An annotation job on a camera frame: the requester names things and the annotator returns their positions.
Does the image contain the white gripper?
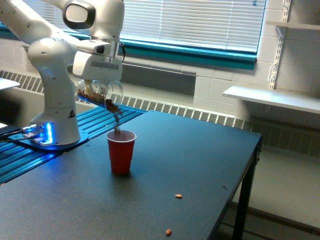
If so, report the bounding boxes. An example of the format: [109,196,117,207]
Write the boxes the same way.
[72,51,123,94]

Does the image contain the clear plastic cup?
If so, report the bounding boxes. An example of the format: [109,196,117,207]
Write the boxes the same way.
[76,80,123,106]

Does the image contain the brown nuts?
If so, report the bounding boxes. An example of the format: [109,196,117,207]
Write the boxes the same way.
[77,89,123,134]

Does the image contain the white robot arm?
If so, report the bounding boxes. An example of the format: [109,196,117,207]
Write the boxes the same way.
[0,0,125,147]

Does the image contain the red plastic cup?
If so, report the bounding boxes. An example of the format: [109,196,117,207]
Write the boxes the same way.
[107,130,137,176]

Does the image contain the white side table edge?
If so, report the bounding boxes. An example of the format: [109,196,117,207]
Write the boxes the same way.
[0,77,20,90]

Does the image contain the blue aluminium mounting plate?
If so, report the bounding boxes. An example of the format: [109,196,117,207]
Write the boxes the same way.
[0,105,144,184]

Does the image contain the white window blinds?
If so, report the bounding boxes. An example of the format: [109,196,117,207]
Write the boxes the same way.
[22,0,267,53]

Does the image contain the spilled nut near edge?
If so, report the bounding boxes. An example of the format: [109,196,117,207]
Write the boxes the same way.
[165,229,172,236]

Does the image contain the black table leg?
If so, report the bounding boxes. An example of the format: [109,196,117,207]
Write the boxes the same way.
[232,140,262,240]

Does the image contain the radiator vent grille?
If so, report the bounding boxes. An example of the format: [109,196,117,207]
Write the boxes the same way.
[0,70,320,157]

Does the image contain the white upper shelf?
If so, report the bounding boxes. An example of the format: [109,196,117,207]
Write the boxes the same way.
[266,21,320,31]

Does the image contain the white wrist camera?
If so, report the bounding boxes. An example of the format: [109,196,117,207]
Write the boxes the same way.
[76,39,111,56]

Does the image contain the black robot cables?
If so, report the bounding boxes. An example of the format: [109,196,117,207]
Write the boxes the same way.
[0,127,33,145]

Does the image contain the white shelf bracket rail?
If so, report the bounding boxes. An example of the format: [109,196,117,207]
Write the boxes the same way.
[266,0,292,90]

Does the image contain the white wall shelf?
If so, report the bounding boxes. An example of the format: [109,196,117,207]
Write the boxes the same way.
[222,85,320,114]

